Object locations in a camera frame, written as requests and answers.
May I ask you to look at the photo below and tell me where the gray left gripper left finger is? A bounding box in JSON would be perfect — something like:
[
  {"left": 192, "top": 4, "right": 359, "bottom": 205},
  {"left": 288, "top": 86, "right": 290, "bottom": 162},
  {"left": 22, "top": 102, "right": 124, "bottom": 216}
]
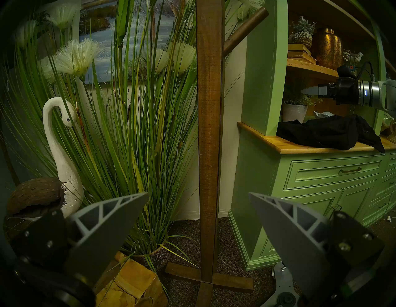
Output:
[{"left": 11, "top": 192, "right": 149, "bottom": 288}]

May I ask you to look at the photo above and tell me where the gray left gripper right finger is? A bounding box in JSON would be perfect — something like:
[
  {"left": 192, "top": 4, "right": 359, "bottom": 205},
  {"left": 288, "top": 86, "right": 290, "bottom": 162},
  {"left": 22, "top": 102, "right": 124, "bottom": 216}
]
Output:
[{"left": 249, "top": 192, "right": 384, "bottom": 299}]

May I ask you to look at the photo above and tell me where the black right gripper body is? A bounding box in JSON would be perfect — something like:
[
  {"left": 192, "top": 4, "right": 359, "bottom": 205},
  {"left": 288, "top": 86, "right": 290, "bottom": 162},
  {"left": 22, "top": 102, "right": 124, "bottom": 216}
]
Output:
[{"left": 319, "top": 78, "right": 360, "bottom": 105}]

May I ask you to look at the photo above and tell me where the black jacket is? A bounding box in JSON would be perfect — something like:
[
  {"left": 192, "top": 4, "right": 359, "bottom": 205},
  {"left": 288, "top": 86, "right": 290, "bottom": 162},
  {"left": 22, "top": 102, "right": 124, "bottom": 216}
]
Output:
[{"left": 276, "top": 115, "right": 385, "bottom": 154}]

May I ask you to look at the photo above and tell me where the gray robot base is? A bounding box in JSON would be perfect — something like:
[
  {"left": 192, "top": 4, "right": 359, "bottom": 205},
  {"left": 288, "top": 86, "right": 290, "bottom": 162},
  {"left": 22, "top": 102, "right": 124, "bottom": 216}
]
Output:
[{"left": 261, "top": 262, "right": 303, "bottom": 307}]

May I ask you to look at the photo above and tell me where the brown wooden coat stand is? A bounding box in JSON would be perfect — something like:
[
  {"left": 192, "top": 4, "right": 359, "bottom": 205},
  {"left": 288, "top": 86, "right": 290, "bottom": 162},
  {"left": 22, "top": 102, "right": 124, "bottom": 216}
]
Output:
[{"left": 164, "top": 0, "right": 269, "bottom": 307}]

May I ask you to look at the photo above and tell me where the green plant in white pot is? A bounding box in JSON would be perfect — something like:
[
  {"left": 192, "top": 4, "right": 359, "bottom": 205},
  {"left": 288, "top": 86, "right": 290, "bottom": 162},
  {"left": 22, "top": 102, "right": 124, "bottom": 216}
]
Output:
[{"left": 281, "top": 94, "right": 323, "bottom": 123}]

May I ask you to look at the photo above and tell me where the white dried flower sprig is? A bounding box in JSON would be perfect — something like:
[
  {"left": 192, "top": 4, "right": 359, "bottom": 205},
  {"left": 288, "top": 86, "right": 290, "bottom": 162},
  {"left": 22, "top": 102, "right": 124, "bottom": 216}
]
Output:
[{"left": 343, "top": 50, "right": 363, "bottom": 70}]

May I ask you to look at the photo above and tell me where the stack of books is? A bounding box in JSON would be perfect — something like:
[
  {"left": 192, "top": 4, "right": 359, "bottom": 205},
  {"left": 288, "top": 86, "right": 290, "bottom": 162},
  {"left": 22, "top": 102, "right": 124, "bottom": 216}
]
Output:
[{"left": 287, "top": 51, "right": 317, "bottom": 65}]

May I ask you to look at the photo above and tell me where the dark cover old book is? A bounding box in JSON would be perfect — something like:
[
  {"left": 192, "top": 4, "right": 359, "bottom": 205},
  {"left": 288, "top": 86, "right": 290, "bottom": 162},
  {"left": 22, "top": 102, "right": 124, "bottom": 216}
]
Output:
[{"left": 288, "top": 43, "right": 312, "bottom": 57}]

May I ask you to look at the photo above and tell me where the green wooden hutch cabinet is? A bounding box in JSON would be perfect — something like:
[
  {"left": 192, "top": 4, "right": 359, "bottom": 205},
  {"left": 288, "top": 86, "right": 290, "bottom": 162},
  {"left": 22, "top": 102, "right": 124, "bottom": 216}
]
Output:
[{"left": 227, "top": 0, "right": 396, "bottom": 271}]

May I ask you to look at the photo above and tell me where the succulent in woven pot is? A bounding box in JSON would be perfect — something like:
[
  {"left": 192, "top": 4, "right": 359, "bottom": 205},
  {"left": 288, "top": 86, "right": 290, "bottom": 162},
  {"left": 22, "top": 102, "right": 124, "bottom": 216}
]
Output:
[{"left": 290, "top": 16, "right": 317, "bottom": 50}]

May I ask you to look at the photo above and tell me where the chunky wooden block stool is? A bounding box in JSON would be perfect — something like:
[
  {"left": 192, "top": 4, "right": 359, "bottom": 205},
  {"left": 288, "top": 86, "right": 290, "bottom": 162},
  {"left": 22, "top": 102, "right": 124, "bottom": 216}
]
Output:
[{"left": 93, "top": 251, "right": 169, "bottom": 307}]

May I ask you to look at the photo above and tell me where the woven plant pot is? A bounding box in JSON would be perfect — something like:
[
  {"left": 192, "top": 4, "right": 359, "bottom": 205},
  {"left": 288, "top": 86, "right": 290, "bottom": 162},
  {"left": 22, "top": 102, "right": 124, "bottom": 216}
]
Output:
[{"left": 124, "top": 243, "right": 172, "bottom": 273}]

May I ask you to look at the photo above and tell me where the white swan figurine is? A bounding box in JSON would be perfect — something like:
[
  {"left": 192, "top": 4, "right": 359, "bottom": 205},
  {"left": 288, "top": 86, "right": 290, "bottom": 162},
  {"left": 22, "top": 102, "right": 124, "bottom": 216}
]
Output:
[{"left": 43, "top": 97, "right": 84, "bottom": 218}]

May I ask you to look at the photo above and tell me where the brown wicker basket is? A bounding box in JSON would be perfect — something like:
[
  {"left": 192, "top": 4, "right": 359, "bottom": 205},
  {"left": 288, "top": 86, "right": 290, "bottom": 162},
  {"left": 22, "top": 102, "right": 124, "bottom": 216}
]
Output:
[{"left": 4, "top": 178, "right": 65, "bottom": 240}]

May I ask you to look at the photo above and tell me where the tall ornamental pampas grass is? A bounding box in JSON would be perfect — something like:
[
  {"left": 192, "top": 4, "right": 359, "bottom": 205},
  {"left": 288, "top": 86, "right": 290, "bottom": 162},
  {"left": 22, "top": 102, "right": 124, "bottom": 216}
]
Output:
[{"left": 0, "top": 0, "right": 266, "bottom": 266}]

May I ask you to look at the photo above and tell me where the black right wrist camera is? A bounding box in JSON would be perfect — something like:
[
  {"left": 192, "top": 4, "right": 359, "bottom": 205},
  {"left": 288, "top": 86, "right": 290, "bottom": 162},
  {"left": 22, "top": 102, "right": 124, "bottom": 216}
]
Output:
[{"left": 337, "top": 64, "right": 357, "bottom": 79}]

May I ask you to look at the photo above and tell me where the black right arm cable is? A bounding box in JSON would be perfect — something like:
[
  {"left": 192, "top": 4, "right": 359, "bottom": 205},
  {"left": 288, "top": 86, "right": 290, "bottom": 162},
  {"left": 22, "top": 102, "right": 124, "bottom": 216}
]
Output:
[{"left": 355, "top": 61, "right": 376, "bottom": 82}]

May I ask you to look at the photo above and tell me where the landscape wall painting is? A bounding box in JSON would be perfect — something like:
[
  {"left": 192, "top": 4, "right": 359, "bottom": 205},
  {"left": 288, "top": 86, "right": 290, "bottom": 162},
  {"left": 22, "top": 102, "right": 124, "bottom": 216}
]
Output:
[{"left": 79, "top": 0, "right": 186, "bottom": 84}]

